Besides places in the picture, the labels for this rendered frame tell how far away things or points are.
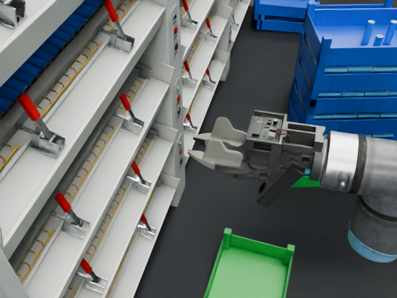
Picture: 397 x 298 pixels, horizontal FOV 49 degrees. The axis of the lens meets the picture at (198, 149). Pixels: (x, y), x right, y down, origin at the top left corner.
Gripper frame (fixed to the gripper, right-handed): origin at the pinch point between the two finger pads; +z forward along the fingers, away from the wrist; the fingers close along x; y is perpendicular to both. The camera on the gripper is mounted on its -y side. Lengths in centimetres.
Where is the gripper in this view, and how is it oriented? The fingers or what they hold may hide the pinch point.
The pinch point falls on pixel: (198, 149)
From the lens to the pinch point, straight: 73.8
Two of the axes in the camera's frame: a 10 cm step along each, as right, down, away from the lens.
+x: -2.6, 6.8, -6.9
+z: -9.6, -1.5, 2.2
